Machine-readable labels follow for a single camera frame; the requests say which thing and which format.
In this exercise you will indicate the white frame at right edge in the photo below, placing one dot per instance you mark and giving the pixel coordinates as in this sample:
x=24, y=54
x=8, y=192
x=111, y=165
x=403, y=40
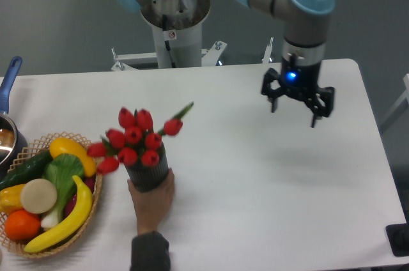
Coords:
x=396, y=110

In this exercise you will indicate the red vegetable in basket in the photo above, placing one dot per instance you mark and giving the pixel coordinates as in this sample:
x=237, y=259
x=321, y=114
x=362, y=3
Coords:
x=90, y=182

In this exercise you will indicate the person's hand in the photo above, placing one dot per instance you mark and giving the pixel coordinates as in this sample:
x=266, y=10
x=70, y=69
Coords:
x=152, y=207

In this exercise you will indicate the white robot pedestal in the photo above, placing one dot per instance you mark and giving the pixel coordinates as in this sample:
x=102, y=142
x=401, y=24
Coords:
x=177, y=32

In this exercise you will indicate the grey sleeved forearm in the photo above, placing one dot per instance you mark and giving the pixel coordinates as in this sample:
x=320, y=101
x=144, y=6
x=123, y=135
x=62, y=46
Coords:
x=150, y=251

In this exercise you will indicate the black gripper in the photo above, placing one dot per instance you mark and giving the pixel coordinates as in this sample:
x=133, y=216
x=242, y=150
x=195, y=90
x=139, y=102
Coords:
x=298, y=79

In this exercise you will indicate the blue handled saucepan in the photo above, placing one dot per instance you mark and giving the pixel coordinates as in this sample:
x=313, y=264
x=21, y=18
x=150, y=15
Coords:
x=12, y=140

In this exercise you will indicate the black device at table edge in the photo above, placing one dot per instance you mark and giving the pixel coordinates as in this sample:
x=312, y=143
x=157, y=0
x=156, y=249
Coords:
x=398, y=239

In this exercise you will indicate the woven wicker basket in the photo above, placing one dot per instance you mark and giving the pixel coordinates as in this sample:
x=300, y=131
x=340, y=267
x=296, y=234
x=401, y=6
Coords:
x=34, y=148

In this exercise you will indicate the round beige disc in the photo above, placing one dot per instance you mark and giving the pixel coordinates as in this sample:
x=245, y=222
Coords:
x=38, y=196

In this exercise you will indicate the green cucumber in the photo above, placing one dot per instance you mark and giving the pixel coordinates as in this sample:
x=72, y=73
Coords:
x=31, y=169

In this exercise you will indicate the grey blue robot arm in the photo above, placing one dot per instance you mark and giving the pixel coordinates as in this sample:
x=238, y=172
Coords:
x=306, y=21

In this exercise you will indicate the orange fruit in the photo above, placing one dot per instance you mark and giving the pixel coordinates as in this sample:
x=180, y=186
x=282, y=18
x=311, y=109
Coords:
x=22, y=225

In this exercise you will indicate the yellow banana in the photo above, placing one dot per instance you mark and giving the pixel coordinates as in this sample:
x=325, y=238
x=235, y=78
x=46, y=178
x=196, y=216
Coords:
x=69, y=225

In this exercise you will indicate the dark grey ribbed vase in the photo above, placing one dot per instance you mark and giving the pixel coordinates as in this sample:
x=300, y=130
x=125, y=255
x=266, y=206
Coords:
x=148, y=178

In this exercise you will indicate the red tulip bouquet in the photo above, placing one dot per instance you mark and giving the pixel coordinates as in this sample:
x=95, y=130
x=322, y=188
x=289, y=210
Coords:
x=136, y=143

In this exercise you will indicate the green bok choy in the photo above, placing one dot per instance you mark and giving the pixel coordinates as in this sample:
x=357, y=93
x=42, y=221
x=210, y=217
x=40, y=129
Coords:
x=59, y=172

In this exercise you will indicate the yellow bell pepper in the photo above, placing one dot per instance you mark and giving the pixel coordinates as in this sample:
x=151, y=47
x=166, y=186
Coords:
x=10, y=199

